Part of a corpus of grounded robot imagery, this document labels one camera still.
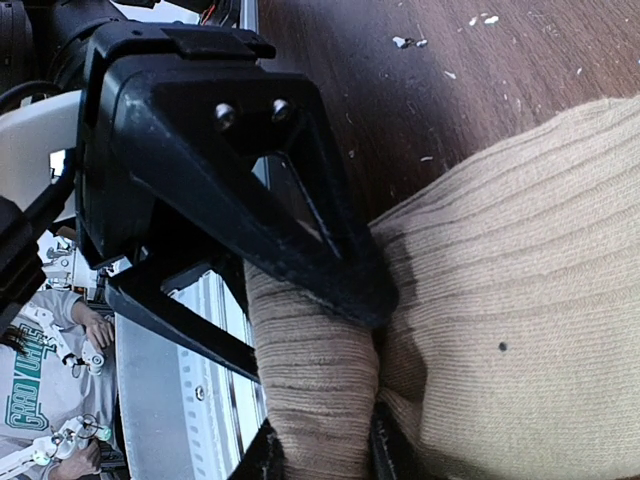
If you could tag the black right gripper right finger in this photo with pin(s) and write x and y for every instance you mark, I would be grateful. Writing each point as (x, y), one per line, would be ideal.
(184, 116)

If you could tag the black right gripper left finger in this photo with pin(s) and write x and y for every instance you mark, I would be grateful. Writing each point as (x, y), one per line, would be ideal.
(140, 293)

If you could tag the tan ribbed sock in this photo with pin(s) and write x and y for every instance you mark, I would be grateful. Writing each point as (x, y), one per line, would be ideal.
(514, 351)

